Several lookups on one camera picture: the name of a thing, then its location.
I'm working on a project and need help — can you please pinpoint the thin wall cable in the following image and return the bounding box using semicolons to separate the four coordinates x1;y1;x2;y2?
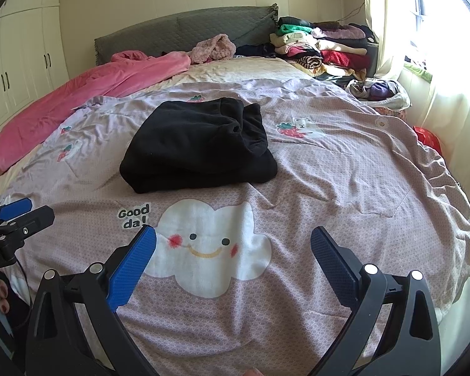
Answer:
339;2;366;23

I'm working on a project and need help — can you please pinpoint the dark navy garment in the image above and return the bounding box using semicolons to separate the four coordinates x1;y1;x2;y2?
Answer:
235;43;279;59

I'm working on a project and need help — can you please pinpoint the red bag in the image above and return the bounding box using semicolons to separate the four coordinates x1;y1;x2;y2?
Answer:
413;126;442;155

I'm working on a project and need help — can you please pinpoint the white wardrobe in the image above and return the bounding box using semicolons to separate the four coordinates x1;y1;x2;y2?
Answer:
0;0;69;139

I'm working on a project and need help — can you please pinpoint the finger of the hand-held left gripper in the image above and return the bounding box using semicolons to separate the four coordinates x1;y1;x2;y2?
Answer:
0;205;56;249
0;198;33;228

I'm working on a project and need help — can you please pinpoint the white round object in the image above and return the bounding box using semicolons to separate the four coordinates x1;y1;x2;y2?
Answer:
439;276;470;345

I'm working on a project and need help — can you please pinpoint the dark bedside cabinet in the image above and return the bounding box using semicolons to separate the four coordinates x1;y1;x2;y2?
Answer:
365;41;380;78

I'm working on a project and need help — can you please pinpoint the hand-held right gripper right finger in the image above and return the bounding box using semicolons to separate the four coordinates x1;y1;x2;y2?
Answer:
310;225;442;376

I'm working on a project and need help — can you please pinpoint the lilac printed quilt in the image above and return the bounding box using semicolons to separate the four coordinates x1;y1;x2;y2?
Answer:
0;78;470;376

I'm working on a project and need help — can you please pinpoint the pink duvet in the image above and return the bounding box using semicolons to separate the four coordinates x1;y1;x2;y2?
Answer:
0;50;191;183

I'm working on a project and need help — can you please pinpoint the window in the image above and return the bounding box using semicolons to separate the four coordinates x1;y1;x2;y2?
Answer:
409;0;470;71

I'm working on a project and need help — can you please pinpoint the cream bed sheet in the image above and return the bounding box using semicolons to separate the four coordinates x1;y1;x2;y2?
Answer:
0;58;330;204

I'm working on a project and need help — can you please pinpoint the grey quilted headboard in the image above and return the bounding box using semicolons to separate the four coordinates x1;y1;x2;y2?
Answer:
94;3;279;65

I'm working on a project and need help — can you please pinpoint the pink fluffy garment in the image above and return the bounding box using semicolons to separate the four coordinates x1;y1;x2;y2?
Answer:
190;34;236;64

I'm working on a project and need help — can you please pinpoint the white curtain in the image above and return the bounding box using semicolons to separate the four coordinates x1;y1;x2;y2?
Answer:
362;0;470;189

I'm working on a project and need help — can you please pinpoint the green object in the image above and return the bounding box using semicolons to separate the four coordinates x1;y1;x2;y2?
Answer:
405;63;433;84

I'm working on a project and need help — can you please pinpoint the black sweater with orange cuffs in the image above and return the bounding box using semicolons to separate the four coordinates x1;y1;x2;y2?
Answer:
119;97;279;194

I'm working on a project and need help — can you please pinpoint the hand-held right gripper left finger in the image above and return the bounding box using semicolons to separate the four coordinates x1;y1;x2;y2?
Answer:
25;224;158;376

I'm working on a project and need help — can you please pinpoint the person's left hand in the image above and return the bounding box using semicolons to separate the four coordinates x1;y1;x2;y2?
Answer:
0;277;14;315

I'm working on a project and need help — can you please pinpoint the plastic bag of clothes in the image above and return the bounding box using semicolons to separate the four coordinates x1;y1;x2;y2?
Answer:
345;78;412;111

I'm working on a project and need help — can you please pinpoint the stack of folded clothes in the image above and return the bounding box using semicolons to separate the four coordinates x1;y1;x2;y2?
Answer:
269;16;373;83

